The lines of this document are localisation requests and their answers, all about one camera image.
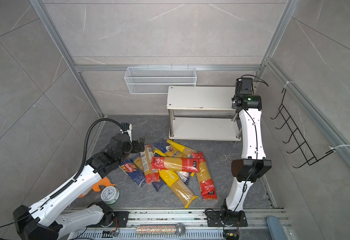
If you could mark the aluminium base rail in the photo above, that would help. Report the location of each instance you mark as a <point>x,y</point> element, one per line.
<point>194,220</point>

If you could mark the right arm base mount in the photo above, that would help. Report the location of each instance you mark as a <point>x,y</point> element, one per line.
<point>226,219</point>

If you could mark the red horizontal spaghetti bag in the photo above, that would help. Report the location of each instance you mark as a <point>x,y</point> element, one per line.
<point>175,164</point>

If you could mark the dark blue clear pasta bag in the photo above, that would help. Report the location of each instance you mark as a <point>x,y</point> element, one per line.
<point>184,176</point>

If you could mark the blue Barilla spaghetti box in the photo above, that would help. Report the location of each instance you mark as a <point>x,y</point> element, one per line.
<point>133,172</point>

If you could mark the white two-tier shelf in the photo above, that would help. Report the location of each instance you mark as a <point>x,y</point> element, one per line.
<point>202,113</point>

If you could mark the black wire hook rack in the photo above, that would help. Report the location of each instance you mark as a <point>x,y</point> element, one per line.
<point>297,136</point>

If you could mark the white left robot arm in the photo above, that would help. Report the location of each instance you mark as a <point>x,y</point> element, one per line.
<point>44,220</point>

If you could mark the light blue object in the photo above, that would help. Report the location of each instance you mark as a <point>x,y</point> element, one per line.
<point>275,228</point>

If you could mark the red end long spaghetti bag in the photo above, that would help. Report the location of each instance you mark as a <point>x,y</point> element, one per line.
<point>207,186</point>

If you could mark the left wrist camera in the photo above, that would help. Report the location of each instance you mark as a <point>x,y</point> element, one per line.
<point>126,129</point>

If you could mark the red white label spaghetti bag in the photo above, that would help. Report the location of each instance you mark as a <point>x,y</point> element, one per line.
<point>151,175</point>

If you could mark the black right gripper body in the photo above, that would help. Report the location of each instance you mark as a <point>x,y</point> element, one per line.
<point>235,99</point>

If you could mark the yellow end spaghetti bag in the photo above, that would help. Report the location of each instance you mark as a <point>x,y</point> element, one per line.
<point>185,150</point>

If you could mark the white alarm clock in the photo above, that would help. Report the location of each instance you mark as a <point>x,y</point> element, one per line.
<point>110,195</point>

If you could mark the orange plush toy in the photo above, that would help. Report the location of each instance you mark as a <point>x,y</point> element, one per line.
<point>105,182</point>

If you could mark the white wire mesh basket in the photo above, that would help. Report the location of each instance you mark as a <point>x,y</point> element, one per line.
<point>157,80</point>

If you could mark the blue clear spaghetti bag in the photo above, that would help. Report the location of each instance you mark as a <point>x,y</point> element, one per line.
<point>137,161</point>

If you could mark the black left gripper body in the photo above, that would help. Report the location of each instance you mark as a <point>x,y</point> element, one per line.
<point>132,147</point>

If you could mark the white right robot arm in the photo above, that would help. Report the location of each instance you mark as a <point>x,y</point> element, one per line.
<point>253,162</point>

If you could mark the yellow Stature spaghetti bag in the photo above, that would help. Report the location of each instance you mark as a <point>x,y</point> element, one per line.
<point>178,187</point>

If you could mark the blue yellow Ankara spaghetti bag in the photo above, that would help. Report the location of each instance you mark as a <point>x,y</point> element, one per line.
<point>169,150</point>

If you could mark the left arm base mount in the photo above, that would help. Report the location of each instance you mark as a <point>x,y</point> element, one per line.
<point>113,219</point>

